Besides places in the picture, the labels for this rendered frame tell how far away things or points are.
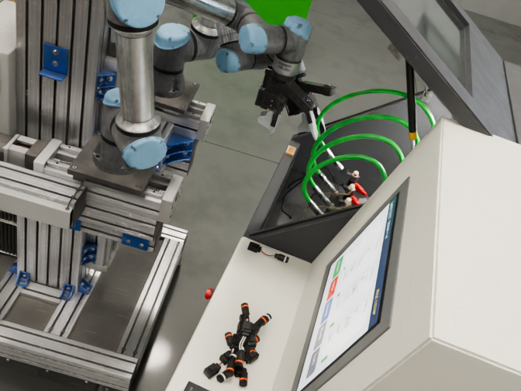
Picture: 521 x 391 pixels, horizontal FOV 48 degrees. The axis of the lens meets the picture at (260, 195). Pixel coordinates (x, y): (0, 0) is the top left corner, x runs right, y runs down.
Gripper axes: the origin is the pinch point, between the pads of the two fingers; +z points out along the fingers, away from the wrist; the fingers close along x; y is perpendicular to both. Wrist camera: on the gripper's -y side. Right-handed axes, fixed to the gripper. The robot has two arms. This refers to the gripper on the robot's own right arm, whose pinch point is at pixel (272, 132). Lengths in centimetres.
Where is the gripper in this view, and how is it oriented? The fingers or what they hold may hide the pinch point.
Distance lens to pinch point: 177.3
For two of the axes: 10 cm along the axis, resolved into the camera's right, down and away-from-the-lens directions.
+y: -9.3, -3.6, 0.7
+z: -2.5, 7.6, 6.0
